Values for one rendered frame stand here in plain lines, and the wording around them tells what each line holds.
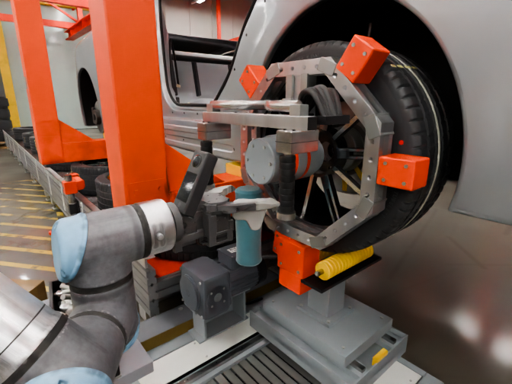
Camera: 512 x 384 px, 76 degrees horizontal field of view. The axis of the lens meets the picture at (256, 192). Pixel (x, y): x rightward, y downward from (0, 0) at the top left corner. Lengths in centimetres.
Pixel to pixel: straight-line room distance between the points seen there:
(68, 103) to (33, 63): 1072
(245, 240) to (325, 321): 45
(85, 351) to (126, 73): 89
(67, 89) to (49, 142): 1074
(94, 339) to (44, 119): 268
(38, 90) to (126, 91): 193
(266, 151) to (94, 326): 58
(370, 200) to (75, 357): 69
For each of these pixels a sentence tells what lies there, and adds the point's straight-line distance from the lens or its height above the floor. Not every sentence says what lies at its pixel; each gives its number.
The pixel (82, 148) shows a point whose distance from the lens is 313.
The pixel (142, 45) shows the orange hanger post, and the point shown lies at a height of 118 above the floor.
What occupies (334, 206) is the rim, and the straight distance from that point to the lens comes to 107.
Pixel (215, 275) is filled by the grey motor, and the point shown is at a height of 40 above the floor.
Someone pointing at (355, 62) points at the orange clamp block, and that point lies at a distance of 88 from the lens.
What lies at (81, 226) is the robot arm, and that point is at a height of 84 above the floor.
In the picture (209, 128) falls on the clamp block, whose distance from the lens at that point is 97.
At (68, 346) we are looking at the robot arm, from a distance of 45.
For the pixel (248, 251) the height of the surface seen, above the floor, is 54.
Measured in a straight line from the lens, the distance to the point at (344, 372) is 127.
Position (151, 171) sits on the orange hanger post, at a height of 77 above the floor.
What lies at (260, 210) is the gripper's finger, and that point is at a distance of 61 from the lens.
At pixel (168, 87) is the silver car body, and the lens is 211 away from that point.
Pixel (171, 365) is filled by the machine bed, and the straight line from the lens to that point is 139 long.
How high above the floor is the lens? 101
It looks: 16 degrees down
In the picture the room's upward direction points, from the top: straight up
